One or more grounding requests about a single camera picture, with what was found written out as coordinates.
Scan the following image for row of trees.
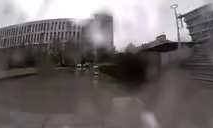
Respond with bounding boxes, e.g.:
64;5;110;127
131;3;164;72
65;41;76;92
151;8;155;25
23;41;108;67

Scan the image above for low building with dark roof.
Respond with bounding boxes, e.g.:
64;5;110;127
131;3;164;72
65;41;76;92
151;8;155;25
136;34;196;54

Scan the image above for long pale many-windowed building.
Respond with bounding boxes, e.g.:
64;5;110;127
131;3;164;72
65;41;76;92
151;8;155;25
0;13;115;65

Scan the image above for grey outdoor steps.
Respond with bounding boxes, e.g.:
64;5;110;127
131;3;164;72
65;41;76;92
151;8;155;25
179;49;213;83

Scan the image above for lamp pole with ring top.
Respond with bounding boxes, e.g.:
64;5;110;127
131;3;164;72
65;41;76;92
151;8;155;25
170;3;183;51

